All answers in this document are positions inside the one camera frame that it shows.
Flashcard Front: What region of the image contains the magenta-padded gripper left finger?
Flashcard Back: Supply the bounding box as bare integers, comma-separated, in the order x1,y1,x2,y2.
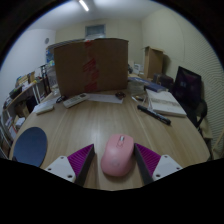
44,143,97,187

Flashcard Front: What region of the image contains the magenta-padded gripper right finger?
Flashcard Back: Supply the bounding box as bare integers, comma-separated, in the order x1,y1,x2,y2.
133,143,184,186

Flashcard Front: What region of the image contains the pink computer mouse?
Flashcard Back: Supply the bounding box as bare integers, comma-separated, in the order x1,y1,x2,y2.
100,133,136,178

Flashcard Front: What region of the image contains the dark blue round mouse pad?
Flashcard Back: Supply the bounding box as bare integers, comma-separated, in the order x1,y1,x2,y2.
12,126,48,168

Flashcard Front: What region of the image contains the black marker pen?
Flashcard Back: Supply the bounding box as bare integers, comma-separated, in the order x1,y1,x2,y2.
136,104,172,126

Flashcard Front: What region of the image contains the white open book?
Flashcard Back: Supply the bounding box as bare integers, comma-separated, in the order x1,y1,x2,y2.
145,88,188,118

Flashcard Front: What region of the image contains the low shelf unit with books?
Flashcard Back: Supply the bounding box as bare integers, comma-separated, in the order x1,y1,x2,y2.
0,109,26,158

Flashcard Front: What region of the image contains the black office chair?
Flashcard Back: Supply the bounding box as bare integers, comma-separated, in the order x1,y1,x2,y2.
173,65,208,129

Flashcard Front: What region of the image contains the dark box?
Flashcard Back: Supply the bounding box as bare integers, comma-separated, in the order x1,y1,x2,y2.
153,73,175,91

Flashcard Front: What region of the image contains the small dark clip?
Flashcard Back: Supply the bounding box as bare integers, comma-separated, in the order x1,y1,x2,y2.
115,91,127,100

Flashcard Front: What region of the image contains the clear plastic jar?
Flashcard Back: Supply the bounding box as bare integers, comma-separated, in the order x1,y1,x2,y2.
46,64,61,96

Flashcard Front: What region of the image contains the black floor stand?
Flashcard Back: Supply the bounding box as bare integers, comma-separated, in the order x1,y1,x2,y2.
39,64,51,98

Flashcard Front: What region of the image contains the large brown cardboard box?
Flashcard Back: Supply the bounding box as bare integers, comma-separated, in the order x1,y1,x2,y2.
53,37,130,98

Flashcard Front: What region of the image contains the tall narrow cardboard box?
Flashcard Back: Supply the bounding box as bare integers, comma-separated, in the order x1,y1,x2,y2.
143,45,165,80

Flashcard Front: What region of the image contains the blue white glass cabinet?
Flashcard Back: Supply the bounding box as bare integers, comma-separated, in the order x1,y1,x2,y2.
45,46,56,65

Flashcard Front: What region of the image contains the grey flat board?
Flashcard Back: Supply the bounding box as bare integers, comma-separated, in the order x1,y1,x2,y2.
48,38,85,51

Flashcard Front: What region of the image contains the long ceiling light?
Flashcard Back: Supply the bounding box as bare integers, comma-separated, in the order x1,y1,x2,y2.
78,0,90,12

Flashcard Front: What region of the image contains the small black cable bundle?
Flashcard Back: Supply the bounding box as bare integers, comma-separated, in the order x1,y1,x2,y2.
55,95,68,104

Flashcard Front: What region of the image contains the wooden wall desk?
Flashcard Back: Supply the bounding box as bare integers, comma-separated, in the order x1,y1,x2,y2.
2,78,46,118

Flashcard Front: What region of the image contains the grey wall window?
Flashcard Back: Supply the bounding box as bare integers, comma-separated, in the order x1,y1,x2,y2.
84,23,107,38

